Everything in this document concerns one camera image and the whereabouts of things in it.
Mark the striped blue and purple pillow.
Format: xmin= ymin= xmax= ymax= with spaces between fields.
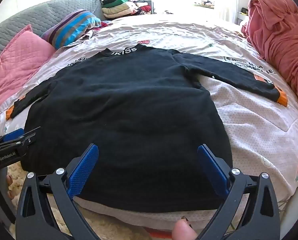
xmin=40 ymin=9 xmax=102 ymax=50

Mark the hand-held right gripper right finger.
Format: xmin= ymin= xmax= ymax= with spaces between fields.
xmin=197 ymin=144 xmax=281 ymax=240

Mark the white side table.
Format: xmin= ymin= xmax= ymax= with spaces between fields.
xmin=236 ymin=6 xmax=250 ymax=25

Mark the black sweater with orange cuffs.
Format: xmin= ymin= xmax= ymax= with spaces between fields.
xmin=5 ymin=43 xmax=288 ymax=207

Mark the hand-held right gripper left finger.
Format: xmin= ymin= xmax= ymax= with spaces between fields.
xmin=15 ymin=144 xmax=101 ymax=240

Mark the white curtain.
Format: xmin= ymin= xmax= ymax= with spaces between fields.
xmin=214 ymin=0 xmax=242 ymax=24

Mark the pink quilted blanket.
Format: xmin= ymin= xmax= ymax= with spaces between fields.
xmin=0 ymin=24 xmax=56 ymax=119

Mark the crumpled salmon pink blanket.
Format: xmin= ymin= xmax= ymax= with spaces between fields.
xmin=241 ymin=0 xmax=298 ymax=120

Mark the person's left hand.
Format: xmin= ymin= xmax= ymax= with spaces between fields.
xmin=5 ymin=174 xmax=15 ymax=200

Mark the pile of folded clothes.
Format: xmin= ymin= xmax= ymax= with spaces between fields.
xmin=100 ymin=0 xmax=155 ymax=19

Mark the grey quilted headboard cushion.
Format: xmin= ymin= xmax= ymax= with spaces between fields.
xmin=0 ymin=0 xmax=107 ymax=68

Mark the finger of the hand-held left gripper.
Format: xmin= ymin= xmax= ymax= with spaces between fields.
xmin=0 ymin=128 xmax=25 ymax=143
xmin=0 ymin=127 xmax=41 ymax=153

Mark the windowsill clutter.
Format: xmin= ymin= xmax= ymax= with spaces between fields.
xmin=194 ymin=0 xmax=215 ymax=8

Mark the pale pink printed duvet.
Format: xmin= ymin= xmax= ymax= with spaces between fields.
xmin=0 ymin=14 xmax=298 ymax=233

